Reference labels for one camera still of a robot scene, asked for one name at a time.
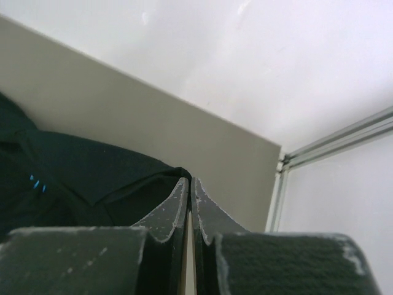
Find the right aluminium frame post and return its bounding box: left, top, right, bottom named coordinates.
left=265, top=106, right=392, bottom=232

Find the black t shirt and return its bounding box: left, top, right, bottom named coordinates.
left=1, top=96, right=190, bottom=235

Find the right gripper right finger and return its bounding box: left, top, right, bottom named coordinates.
left=192, top=178, right=380, bottom=294

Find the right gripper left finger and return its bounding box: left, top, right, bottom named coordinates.
left=1, top=178, right=189, bottom=294

